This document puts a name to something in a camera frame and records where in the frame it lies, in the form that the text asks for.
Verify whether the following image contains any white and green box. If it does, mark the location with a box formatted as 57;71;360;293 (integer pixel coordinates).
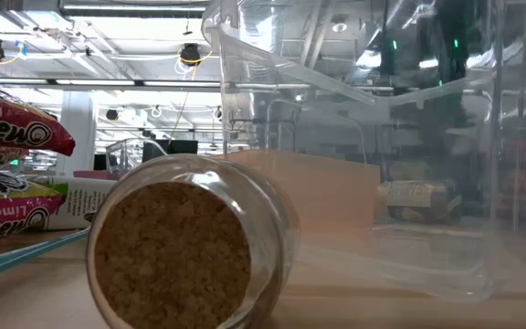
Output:
25;175;118;232

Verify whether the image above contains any red roast beef ramen packet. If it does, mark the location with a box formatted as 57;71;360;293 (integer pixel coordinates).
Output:
0;76;77;157

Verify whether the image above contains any lime chili shrimp ramen packet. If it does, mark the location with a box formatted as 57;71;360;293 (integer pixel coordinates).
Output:
0;171;68;251

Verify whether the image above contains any black monitor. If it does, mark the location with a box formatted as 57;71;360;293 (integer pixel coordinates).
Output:
142;139;199;164

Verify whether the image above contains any glass jar with cork lid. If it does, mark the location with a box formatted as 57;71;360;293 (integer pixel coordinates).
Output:
84;153;301;329

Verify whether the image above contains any low clear plastic bin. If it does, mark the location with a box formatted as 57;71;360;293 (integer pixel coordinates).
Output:
105;137;169;177

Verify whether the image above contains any pink bowl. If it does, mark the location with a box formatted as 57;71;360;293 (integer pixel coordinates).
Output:
73;169;121;181

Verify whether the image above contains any long ceiling light strip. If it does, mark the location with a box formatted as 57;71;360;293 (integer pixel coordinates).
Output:
0;77;227;89

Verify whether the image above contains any white pillar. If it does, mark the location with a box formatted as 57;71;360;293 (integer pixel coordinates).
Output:
57;90;98;177

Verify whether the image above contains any tall clear plastic bin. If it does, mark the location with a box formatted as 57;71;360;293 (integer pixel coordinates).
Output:
201;0;526;305

